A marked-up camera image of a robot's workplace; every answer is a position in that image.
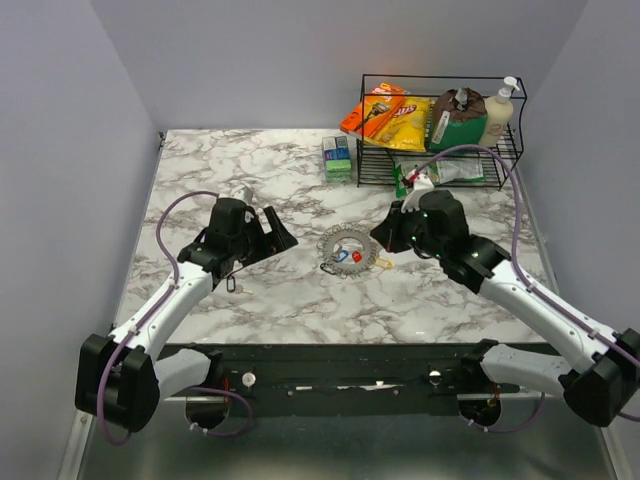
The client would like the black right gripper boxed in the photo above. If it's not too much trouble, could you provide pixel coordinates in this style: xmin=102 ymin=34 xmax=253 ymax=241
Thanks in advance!
xmin=369 ymin=199 xmax=446 ymax=260

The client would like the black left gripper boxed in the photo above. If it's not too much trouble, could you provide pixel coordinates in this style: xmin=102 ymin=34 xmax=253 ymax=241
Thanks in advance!
xmin=231 ymin=206 xmax=298 ymax=267

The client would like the blue key tag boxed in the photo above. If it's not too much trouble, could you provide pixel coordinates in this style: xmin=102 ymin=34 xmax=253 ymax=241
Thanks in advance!
xmin=332 ymin=249 xmax=349 ymax=263

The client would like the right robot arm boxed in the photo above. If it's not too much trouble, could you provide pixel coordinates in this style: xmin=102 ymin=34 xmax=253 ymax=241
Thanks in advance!
xmin=370 ymin=190 xmax=639 ymax=427

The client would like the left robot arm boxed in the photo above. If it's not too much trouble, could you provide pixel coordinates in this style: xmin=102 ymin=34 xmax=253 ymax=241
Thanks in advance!
xmin=75 ymin=197 xmax=298 ymax=436

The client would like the yellow key tag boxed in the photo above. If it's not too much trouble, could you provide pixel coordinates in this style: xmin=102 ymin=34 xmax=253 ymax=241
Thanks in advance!
xmin=374 ymin=257 xmax=393 ymax=270

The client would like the black key tag with key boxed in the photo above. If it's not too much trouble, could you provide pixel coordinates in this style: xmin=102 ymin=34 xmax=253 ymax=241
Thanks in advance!
xmin=226 ymin=276 xmax=253 ymax=295

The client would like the green white snack bag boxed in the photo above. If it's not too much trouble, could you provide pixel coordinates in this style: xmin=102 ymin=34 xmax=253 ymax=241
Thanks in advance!
xmin=393 ymin=156 xmax=485 ymax=199

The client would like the green sponge pack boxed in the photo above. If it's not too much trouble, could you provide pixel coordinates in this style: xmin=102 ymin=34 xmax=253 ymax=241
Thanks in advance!
xmin=322 ymin=136 xmax=352 ymax=182

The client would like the yellow chips bag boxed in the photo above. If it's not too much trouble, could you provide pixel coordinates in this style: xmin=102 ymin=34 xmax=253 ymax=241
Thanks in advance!
xmin=371 ymin=97 xmax=433 ymax=152

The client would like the orange razor package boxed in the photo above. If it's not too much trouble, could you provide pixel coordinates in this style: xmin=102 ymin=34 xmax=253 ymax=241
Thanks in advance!
xmin=339 ymin=82 xmax=407 ymax=144

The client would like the brown green coffee bag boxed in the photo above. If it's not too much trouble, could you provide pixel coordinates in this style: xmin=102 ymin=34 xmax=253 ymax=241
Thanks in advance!
xmin=428 ymin=87 xmax=487 ymax=152

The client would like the cream lotion pump bottle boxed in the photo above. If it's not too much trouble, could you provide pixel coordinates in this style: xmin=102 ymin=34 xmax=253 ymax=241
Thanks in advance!
xmin=478 ymin=76 xmax=521 ymax=148

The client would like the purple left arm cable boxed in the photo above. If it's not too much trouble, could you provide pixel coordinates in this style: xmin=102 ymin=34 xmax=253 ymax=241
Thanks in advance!
xmin=97 ymin=190 xmax=254 ymax=446

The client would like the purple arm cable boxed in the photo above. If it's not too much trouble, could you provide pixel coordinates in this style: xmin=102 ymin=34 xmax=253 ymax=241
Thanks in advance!
xmin=407 ymin=144 xmax=640 ymax=434
xmin=97 ymin=190 xmax=254 ymax=446

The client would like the black wire rack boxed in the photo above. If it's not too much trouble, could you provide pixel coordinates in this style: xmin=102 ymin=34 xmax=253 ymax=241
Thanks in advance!
xmin=352 ymin=74 xmax=527 ymax=197

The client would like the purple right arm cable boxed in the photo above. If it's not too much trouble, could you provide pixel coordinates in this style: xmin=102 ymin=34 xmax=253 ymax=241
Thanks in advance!
xmin=407 ymin=144 xmax=640 ymax=434

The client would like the black mounting base rail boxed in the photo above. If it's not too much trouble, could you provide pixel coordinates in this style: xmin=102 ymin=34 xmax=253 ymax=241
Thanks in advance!
xmin=186 ymin=341 xmax=518 ymax=425

